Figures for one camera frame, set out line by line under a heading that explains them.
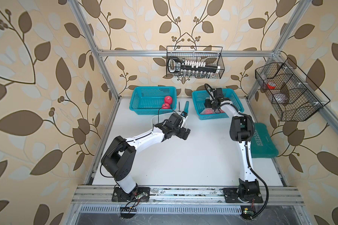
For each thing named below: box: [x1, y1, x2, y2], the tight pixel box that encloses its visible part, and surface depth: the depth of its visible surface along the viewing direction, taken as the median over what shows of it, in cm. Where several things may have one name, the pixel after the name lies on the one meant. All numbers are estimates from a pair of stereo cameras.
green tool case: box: [250, 122, 279, 159], surface depth 90 cm
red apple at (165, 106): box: [161, 103, 171, 110], surface depth 110 cm
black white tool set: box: [167, 57, 222, 74], surface depth 84 cm
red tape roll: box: [266, 82, 277, 90], surface depth 84 cm
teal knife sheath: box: [184, 100, 190, 114], surface depth 118 cm
